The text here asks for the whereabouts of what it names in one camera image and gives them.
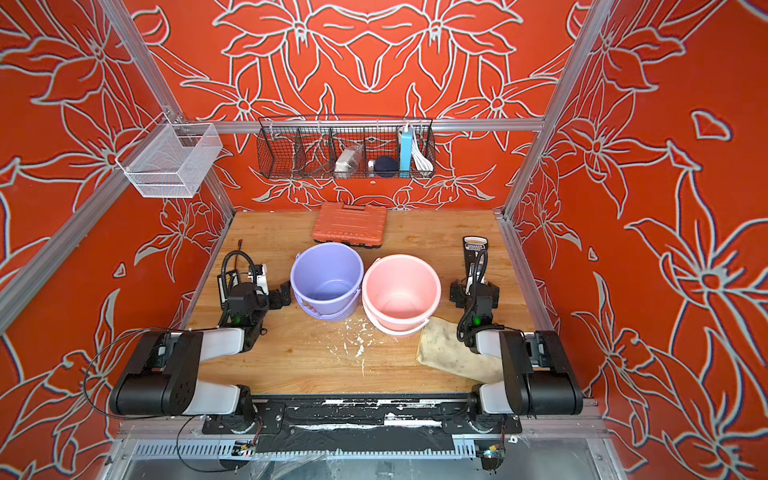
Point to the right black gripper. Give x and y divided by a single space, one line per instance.
474 292

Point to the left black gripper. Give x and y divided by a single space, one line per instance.
279 295

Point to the yellow stained cloth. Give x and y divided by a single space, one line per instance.
439 348

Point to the pink plastic bucket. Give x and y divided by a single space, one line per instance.
400 293

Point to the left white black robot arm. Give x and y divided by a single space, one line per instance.
161 379

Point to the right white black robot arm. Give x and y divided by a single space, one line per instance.
536 376

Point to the purple plastic bucket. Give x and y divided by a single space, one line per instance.
326 280

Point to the dark blue round object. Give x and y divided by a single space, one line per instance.
386 167

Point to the light blue box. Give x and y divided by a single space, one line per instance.
405 150

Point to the black white handled brush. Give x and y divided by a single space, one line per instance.
475 252

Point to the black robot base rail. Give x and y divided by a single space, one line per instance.
366 423

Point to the black wire wall basket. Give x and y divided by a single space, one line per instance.
302 149

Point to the white wire mesh basket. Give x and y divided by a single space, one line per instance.
173 160

